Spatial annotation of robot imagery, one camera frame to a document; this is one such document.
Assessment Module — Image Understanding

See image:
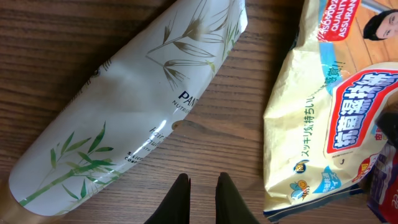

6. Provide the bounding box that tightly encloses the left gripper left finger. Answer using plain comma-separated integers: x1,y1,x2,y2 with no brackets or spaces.
144,173,191,224

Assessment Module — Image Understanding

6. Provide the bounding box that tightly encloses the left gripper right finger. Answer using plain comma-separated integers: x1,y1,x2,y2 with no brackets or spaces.
215,172,259,224

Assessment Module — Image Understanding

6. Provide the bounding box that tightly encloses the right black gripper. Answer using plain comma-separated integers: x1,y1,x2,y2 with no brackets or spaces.
376,110,397,142

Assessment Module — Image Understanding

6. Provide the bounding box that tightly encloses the beige snack bag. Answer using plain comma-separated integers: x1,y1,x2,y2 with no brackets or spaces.
264,0,397,222

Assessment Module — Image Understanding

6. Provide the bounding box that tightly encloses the purple red sachet pack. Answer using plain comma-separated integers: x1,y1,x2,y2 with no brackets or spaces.
368,143,397,224

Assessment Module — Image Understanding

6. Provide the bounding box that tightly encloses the white gold-capped cream tube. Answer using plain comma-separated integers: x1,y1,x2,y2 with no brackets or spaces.
1,0,248,223

